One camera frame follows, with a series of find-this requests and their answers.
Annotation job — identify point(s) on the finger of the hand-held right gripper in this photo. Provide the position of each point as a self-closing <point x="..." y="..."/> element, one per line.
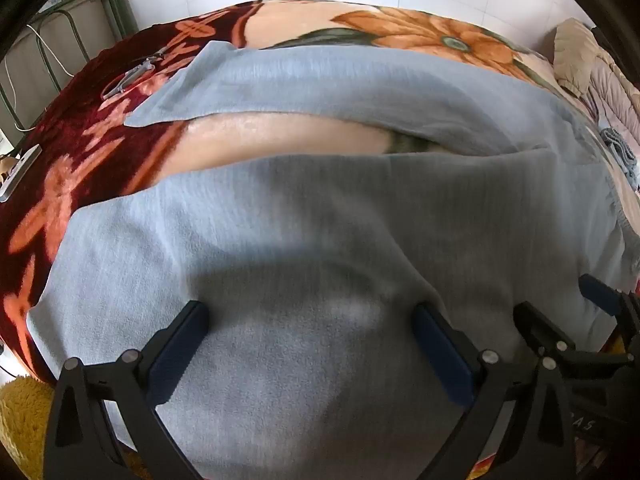
<point x="602" y="292"/>
<point x="542" y="330"/>

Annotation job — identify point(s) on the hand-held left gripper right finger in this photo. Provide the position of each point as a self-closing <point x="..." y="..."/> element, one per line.
<point x="447" y="355"/>

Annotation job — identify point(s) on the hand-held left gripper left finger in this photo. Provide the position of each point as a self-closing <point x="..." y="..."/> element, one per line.
<point x="175" y="355"/>

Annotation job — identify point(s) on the grey sweater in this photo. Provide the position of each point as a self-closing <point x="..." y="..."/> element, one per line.
<point x="310" y="240"/>

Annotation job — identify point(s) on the light blue cloth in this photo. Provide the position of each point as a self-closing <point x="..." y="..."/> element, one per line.
<point x="620" y="152"/>

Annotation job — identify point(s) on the yellow fuzzy rug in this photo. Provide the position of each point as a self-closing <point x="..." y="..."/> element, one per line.
<point x="22" y="425"/>

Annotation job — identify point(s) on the pink quilt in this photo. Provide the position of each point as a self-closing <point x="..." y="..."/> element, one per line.
<point x="617" y="95"/>

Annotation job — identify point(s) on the floral printed blanket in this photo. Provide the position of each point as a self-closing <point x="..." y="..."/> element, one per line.
<point x="100" y="155"/>

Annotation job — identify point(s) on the beige pillow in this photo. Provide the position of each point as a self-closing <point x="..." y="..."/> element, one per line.
<point x="577" y="55"/>

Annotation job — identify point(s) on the white power strip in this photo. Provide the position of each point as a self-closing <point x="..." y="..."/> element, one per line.
<point x="20" y="172"/>

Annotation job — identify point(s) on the green metal bed frame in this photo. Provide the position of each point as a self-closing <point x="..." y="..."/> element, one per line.
<point x="75" y="25"/>

